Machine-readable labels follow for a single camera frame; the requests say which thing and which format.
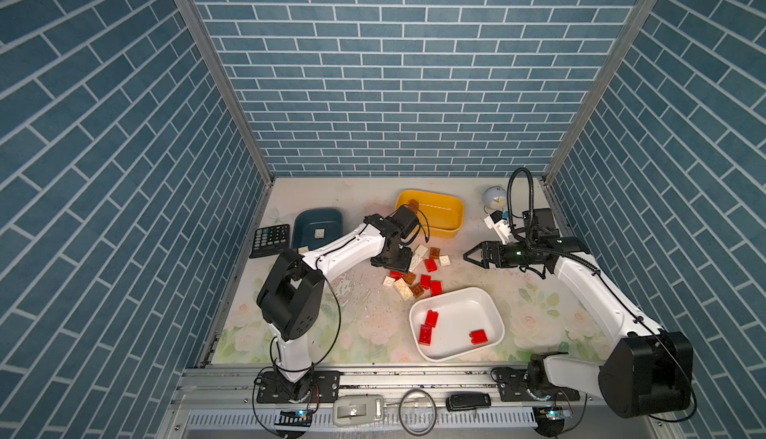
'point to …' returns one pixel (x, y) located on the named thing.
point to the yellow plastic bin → (443, 215)
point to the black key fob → (468, 400)
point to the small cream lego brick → (444, 260)
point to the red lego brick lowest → (436, 287)
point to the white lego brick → (419, 253)
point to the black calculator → (270, 240)
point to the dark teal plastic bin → (314, 226)
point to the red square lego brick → (430, 265)
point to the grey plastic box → (349, 410)
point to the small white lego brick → (388, 281)
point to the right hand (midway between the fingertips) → (479, 257)
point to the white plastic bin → (455, 322)
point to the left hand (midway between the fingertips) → (405, 267)
